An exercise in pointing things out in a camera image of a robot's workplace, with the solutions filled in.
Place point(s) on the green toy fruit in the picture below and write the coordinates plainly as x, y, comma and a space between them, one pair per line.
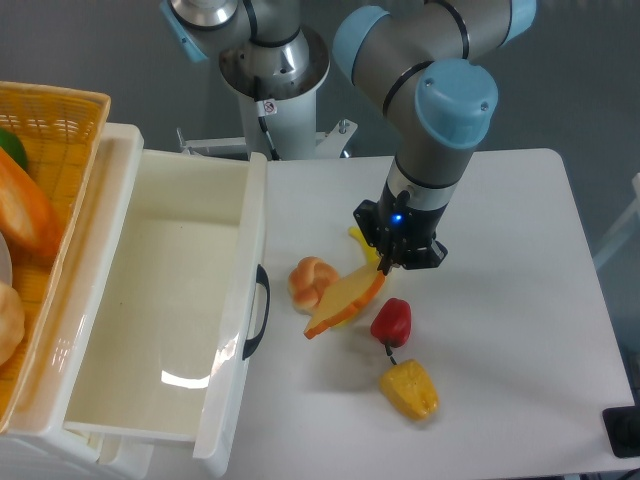
13, 146

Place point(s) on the knotted bread roll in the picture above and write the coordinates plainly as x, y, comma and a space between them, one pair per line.
308, 281

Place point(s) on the black drawer handle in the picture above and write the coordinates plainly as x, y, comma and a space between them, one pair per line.
260, 313

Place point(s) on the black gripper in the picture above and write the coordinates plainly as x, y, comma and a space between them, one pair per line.
404, 238

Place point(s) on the orange wicker basket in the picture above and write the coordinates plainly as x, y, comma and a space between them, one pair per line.
60, 129

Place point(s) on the pale round bread roll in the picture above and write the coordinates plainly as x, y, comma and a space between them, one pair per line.
12, 321

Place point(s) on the toy baguette loaf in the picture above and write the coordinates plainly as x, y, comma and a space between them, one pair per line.
28, 218

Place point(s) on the white drawer cabinet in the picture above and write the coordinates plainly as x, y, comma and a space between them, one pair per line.
37, 445

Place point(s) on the black device at table edge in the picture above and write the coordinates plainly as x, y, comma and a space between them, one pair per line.
622, 427

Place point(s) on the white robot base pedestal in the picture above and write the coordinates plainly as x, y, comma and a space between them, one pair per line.
276, 90

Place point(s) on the yellow toy banana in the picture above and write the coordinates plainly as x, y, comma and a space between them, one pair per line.
363, 246

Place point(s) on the toy bread slice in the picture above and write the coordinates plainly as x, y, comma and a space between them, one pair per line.
327, 312

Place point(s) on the yellow toy bell pepper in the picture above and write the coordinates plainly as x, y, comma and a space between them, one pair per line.
410, 390

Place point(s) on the red toy bell pepper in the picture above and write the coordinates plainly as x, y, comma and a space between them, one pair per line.
392, 325

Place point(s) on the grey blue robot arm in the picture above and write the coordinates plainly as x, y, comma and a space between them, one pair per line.
419, 71

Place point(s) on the open white upper drawer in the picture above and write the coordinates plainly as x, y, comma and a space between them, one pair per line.
164, 359

